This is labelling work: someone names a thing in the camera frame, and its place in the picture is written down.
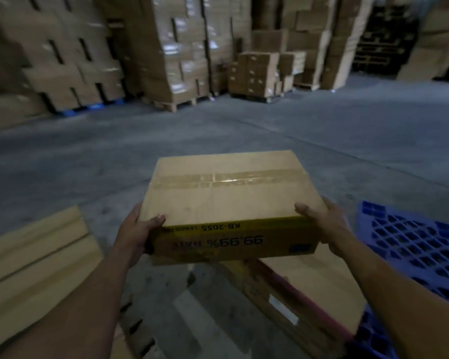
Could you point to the person's left hand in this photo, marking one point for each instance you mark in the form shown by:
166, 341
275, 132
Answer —
131, 235

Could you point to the person's right hand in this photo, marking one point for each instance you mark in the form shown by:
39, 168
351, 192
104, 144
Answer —
331, 228

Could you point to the person's left thumb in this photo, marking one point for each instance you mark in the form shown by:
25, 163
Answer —
154, 222

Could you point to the person's right thumb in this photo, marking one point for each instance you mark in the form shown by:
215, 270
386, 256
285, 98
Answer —
309, 213

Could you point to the taped cardboard box yellow side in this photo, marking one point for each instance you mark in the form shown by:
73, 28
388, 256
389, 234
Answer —
228, 205

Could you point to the person's left forearm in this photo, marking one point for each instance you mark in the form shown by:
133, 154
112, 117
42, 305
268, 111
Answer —
65, 308

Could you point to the person's right forearm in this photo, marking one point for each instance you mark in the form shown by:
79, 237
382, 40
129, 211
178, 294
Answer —
400, 295

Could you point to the cardboard box with red stripe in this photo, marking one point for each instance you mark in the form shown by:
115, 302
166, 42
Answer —
303, 295

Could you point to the blue plastic pallet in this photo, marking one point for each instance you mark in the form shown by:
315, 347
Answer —
411, 242

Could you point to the wooden pallet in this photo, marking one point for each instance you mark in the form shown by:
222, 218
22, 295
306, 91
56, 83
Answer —
172, 103

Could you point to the flat cardboard boxes pile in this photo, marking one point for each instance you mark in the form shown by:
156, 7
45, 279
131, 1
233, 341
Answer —
33, 269

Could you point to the blue pallet under boxes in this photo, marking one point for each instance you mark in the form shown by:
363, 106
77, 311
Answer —
89, 108

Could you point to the small labelled cardboard box stack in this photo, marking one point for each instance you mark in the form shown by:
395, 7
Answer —
258, 74

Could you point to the tall cardboard box stack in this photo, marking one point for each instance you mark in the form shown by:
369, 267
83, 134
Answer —
314, 37

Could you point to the shrink-wrapped cardboard box stack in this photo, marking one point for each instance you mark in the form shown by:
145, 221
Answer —
179, 48

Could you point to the stack of dark pallets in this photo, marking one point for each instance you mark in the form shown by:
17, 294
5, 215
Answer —
385, 41

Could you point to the stack of plain cardboard boxes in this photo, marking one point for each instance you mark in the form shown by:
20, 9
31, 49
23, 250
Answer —
63, 52

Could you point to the blurred cardboard box stack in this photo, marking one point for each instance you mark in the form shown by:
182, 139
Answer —
434, 41

